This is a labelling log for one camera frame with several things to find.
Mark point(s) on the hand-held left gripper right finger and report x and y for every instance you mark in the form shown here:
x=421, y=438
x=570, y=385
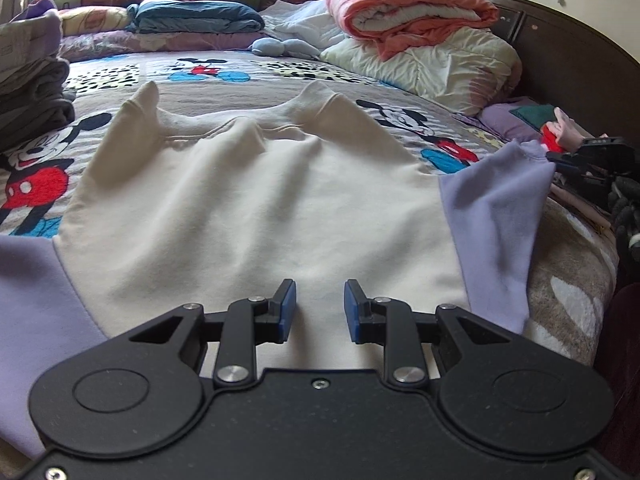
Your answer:
x=352, y=312

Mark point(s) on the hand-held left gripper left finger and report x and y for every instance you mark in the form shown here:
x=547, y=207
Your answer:
x=287, y=310

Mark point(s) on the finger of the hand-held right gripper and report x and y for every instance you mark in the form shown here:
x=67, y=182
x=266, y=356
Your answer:
x=575, y=164
x=602, y=142

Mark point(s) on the cream and lavender sweatshirt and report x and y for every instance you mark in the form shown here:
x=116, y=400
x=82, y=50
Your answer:
x=250, y=210

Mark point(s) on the stack of folded clothes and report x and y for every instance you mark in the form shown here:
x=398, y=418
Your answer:
x=30, y=85

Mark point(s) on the person's right hand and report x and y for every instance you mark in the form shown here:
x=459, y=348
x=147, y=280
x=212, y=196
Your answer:
x=627, y=220

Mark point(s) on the purple printed pillow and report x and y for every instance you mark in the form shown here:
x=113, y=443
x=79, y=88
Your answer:
x=505, y=120

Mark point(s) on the dark wooden headboard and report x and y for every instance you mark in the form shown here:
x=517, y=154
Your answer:
x=575, y=60

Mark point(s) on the cartoon mouse printed blanket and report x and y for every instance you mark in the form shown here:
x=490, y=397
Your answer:
x=575, y=270

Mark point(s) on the cream satin quilt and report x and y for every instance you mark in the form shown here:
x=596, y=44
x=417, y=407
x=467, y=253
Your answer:
x=450, y=70

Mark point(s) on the person's maroon pants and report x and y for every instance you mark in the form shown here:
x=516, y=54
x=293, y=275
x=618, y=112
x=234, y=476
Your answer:
x=625, y=360

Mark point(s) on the light blue plush toy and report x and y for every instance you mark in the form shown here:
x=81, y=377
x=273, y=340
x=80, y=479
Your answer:
x=275, y=47

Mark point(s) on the white quilted pillow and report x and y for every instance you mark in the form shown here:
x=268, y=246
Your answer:
x=310, y=25

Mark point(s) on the blue folded blanket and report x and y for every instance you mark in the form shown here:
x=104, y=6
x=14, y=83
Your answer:
x=200, y=15

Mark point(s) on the yellow printed pillow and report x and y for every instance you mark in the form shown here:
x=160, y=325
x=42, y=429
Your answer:
x=95, y=20

